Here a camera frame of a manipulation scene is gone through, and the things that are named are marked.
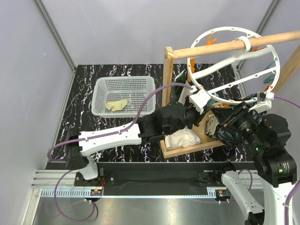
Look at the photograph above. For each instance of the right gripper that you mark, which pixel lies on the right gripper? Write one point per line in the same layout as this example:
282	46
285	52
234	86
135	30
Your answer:
228	116

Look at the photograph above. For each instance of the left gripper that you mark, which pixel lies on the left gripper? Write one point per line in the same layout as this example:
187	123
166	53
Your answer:
198	115

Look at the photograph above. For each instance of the orange clothespin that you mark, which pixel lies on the orange clothespin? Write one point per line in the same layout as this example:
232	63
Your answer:
210	40
192	65
224	106

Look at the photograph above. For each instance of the cream sock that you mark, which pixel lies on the cream sock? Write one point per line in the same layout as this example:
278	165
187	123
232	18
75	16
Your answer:
116	105
211	122

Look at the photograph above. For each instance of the white round clip hanger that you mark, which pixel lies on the white round clip hanger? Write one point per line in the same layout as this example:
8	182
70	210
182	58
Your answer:
239	56

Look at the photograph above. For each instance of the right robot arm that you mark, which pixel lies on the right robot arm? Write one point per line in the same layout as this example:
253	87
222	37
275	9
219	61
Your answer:
266	136

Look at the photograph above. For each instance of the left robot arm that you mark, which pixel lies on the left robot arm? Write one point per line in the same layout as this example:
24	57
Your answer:
171	124

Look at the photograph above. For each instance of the white printed t-shirt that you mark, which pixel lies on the white printed t-shirt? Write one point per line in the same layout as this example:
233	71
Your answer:
184	137

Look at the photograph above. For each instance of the green garment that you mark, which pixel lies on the green garment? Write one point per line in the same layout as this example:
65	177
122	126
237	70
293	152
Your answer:
181	82

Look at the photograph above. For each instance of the teal clothespin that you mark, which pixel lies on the teal clothespin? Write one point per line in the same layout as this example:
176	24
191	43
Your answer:
271	77

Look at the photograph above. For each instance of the orange clothespin top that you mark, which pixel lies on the orange clothespin top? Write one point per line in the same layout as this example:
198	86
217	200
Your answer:
210	40

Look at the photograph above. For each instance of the cream sock in basket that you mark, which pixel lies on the cream sock in basket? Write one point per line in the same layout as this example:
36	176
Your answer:
116	105

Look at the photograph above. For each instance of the white perforated plastic basket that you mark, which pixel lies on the white perforated plastic basket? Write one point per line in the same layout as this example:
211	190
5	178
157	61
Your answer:
134	89

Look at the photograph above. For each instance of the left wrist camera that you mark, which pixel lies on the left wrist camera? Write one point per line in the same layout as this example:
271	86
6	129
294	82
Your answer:
200	100

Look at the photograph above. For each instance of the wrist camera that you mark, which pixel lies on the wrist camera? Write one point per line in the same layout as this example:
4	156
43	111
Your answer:
200	100
264	101

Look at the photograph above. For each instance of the wooden hanging rack frame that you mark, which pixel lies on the wooden hanging rack frame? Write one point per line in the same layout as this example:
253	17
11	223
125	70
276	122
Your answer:
257	43

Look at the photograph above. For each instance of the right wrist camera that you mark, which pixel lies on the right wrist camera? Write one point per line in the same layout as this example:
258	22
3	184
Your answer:
264	101

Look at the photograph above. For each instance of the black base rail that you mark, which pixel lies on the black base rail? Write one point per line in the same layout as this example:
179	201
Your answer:
151	179

